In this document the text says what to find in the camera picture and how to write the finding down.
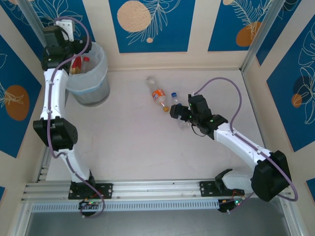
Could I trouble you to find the blue cap blue label bottle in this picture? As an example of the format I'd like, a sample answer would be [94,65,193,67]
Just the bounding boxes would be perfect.
[171,92,191,130]

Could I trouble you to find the yellow tea bottle red label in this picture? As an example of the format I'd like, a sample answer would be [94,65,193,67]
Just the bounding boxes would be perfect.
[69,56,83,75]

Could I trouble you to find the right control circuit board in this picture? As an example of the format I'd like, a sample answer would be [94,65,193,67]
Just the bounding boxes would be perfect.
[218,198,247,213]

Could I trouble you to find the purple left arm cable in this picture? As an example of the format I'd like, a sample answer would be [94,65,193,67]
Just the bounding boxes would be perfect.
[48,17,105,219]

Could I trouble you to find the left control circuit board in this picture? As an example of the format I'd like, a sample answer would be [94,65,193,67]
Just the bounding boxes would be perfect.
[78,199,103,211]

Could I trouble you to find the aluminium side rail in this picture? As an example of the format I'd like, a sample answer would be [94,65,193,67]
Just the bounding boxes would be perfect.
[36,147,54,183]

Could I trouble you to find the white plastic bin liner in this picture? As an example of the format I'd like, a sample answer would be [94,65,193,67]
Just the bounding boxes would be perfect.
[65,41,108,94]

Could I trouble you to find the red cap red label bottle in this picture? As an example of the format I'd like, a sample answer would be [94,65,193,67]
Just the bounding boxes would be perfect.
[81,56,91,74]

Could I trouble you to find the white slotted cable duct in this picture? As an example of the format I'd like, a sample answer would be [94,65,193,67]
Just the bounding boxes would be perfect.
[31,200,221,212]

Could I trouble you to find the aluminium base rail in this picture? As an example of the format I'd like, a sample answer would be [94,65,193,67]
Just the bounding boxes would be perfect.
[21,179,292,203]

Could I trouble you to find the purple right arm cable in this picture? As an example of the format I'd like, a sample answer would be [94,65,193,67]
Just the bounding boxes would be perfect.
[193,77,299,214]

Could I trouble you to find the orange label soda bottle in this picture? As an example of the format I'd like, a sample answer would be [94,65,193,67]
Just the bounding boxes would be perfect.
[146,76,170,113]

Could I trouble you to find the aluminium frame post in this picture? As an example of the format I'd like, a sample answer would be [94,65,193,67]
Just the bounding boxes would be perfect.
[240,0,285,74]
[17,0,55,51]

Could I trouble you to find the grey round waste bin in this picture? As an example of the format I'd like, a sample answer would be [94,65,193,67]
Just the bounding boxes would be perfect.
[65,41,111,107]

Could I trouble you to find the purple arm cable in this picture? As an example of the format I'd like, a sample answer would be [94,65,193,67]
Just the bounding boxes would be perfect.
[193,77,299,214]
[48,17,105,219]

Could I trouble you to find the control circuit board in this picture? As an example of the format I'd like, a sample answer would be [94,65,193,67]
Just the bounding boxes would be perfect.
[218,198,247,213]
[78,199,103,211]

